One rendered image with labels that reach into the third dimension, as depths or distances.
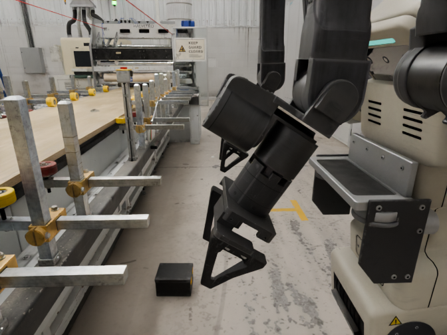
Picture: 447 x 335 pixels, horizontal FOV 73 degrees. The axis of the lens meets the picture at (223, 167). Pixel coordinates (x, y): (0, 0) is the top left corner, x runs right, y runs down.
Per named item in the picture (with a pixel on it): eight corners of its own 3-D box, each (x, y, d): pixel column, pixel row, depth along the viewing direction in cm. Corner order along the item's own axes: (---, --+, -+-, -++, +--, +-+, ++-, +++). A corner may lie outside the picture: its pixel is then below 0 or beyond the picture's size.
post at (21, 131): (59, 258, 90) (25, 95, 75) (54, 266, 87) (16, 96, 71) (47, 259, 90) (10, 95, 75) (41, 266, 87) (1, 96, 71)
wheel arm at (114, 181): (161, 185, 115) (161, 174, 113) (160, 188, 112) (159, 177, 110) (45, 186, 113) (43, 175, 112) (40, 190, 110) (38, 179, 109)
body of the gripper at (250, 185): (218, 221, 32) (257, 166, 30) (216, 185, 42) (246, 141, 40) (267, 248, 34) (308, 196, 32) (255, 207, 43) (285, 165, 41)
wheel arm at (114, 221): (149, 224, 92) (149, 212, 91) (148, 230, 89) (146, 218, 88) (4, 227, 91) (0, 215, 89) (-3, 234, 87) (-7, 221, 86)
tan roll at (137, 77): (191, 81, 474) (191, 73, 470) (191, 82, 462) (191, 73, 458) (99, 81, 469) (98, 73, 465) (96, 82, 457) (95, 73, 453)
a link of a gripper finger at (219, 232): (177, 287, 33) (224, 221, 30) (183, 248, 39) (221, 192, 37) (231, 312, 34) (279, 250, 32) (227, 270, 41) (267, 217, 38)
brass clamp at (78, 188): (97, 183, 117) (95, 171, 116) (83, 197, 104) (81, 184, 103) (81, 183, 117) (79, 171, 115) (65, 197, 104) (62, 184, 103)
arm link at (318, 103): (368, 92, 29) (333, 86, 37) (269, 20, 27) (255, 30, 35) (293, 191, 32) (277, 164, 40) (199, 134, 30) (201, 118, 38)
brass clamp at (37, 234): (70, 221, 95) (67, 207, 93) (48, 246, 82) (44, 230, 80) (50, 222, 94) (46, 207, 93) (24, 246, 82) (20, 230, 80)
